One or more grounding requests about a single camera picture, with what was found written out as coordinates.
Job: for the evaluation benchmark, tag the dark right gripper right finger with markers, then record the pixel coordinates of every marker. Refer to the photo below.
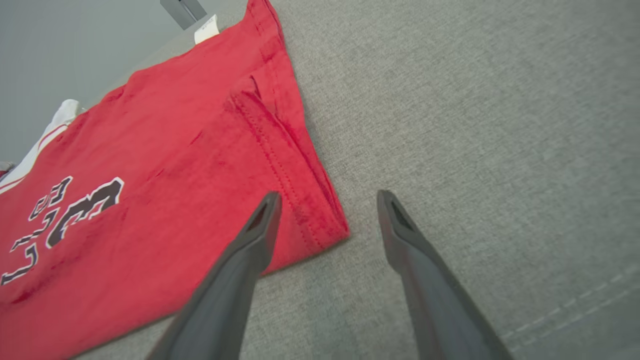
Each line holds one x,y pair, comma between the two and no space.
440,310

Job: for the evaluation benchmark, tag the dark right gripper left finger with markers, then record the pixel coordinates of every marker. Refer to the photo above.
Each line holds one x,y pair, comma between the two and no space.
225,300

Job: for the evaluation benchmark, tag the red jersey with black numbers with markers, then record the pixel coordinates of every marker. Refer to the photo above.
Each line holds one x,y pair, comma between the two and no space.
175,175

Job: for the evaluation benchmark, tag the grey fabric sofa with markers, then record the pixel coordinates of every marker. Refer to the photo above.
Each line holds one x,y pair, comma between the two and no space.
475,125

